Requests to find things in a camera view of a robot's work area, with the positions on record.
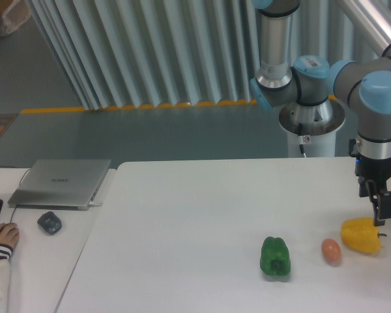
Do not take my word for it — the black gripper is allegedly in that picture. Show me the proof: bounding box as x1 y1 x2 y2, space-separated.
348 138 391 226

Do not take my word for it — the yellow bell pepper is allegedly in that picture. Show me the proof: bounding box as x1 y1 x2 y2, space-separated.
340 217 387 254

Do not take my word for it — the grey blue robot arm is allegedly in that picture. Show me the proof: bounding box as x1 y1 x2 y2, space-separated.
251 1 391 226

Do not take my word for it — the green bell pepper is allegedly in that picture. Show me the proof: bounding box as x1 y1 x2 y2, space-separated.
260 237 291 276

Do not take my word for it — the person's hand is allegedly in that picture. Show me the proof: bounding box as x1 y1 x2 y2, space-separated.
0 222 20 250

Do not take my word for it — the brown egg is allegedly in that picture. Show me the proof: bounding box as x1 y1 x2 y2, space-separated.
321 238 341 263

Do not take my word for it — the white pleated curtain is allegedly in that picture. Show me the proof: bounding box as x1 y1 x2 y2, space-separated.
28 1 259 110

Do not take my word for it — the silver laptop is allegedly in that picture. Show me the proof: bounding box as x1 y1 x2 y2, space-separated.
8 159 111 211

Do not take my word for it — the dark grey mouse-like device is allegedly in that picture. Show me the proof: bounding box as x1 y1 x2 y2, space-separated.
37 211 63 235

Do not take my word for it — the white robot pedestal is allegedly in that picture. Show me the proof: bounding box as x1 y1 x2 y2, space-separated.
279 98 345 158

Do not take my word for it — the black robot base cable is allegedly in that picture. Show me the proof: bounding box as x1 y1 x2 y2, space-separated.
297 122 309 158

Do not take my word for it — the black laptop cable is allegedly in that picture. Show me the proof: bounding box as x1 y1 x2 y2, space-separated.
0 166 32 226

